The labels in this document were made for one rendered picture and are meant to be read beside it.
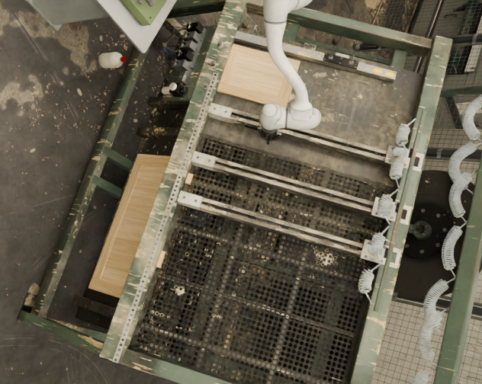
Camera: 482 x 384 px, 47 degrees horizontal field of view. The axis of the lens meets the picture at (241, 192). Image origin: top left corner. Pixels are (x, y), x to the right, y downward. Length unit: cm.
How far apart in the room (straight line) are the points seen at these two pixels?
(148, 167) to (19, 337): 128
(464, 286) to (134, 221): 192
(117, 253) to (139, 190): 41
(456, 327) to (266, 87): 167
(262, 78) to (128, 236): 123
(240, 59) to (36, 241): 164
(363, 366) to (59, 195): 205
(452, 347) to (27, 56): 285
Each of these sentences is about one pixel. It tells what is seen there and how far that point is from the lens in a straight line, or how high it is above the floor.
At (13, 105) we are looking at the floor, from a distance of 342.
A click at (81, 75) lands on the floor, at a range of 367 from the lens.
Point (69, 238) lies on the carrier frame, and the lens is 346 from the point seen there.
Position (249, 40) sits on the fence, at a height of 98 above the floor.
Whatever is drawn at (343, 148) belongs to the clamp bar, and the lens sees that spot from 303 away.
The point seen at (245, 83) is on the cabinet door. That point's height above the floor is 101.
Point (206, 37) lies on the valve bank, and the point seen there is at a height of 76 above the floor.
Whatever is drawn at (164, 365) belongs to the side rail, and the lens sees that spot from 289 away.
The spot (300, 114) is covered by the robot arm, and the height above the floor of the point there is 157.
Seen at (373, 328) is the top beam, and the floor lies 190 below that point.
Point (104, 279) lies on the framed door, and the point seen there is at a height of 36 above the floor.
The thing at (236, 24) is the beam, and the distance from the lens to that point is 336.
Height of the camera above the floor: 297
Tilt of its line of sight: 37 degrees down
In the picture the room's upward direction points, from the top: 97 degrees clockwise
